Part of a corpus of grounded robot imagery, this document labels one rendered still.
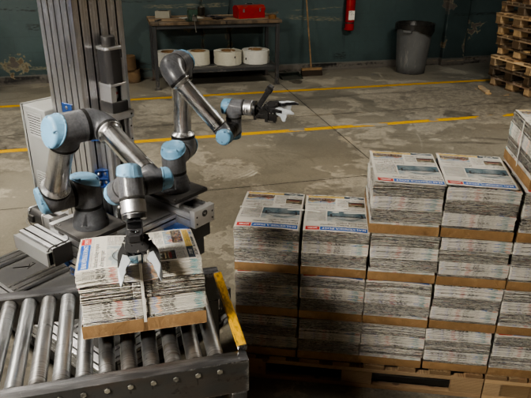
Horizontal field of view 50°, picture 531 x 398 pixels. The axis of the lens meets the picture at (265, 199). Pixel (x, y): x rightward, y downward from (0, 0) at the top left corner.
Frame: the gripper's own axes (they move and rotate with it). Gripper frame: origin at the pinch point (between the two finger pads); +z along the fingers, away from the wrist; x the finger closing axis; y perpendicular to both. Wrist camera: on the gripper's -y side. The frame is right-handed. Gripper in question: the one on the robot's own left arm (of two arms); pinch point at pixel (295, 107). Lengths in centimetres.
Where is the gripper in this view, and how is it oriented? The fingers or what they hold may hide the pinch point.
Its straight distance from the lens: 268.1
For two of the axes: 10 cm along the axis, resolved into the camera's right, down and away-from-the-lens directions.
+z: 9.7, 1.1, -2.0
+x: -2.2, 5.3, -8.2
